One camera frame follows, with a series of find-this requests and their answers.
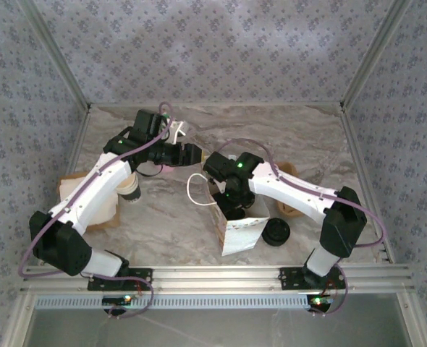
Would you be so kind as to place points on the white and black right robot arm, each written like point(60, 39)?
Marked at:
point(293, 197)

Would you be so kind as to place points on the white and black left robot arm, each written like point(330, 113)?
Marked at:
point(101, 191)

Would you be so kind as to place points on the black and white paper cup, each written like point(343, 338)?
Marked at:
point(124, 182)
point(134, 198)
point(128, 188)

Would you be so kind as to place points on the brown teddy bear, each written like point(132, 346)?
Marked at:
point(289, 170)

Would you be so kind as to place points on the black cup lid stack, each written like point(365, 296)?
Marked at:
point(275, 233)

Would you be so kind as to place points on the green-lit controller board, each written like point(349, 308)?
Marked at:
point(117, 300)
point(320, 301)

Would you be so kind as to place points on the wide aluminium frame rail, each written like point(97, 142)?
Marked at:
point(217, 278)

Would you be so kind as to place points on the aluminium frame post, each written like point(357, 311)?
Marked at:
point(373, 54)
point(58, 54)

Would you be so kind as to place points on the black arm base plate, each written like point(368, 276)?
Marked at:
point(141, 278)
point(289, 278)

